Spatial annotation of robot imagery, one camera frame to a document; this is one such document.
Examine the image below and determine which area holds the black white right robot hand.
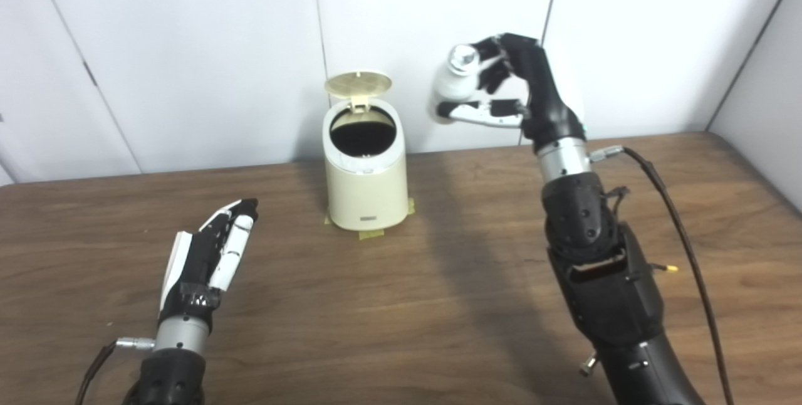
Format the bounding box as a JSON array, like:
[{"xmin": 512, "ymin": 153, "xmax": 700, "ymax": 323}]
[{"xmin": 437, "ymin": 33, "xmax": 588, "ymax": 145}]

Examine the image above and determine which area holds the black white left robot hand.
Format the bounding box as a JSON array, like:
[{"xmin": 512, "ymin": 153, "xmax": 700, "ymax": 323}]
[{"xmin": 157, "ymin": 198, "xmax": 259, "ymax": 330}]

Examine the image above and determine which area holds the small white plastic bottle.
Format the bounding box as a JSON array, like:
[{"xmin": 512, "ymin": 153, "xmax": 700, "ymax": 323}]
[{"xmin": 429, "ymin": 45, "xmax": 482, "ymax": 122}]

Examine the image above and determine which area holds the cream-colored lidded bin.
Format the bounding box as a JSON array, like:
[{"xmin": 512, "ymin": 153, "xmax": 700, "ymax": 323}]
[{"xmin": 322, "ymin": 70, "xmax": 409, "ymax": 231}]

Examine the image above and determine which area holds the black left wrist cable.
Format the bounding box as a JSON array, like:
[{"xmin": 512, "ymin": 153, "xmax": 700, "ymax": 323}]
[{"xmin": 75, "ymin": 337, "xmax": 155, "ymax": 405}]

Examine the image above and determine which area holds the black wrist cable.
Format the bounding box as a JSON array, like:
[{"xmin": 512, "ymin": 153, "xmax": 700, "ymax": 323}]
[
  {"xmin": 589, "ymin": 145, "xmax": 735, "ymax": 405},
  {"xmin": 75, "ymin": 337, "xmax": 155, "ymax": 405}
]

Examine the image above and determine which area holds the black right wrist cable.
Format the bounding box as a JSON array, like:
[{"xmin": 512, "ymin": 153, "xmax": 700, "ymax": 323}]
[{"xmin": 589, "ymin": 145, "xmax": 735, "ymax": 405}]

